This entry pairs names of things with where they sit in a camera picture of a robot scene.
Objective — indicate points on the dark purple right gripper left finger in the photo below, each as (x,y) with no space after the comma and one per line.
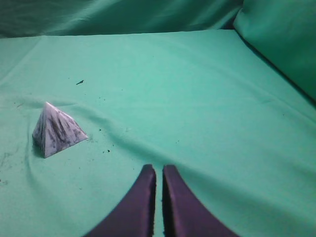
(134,215)

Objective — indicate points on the green cloth table cover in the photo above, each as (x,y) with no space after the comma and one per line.
(223,89)

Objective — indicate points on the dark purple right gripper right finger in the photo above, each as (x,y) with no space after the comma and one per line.
(183,214)

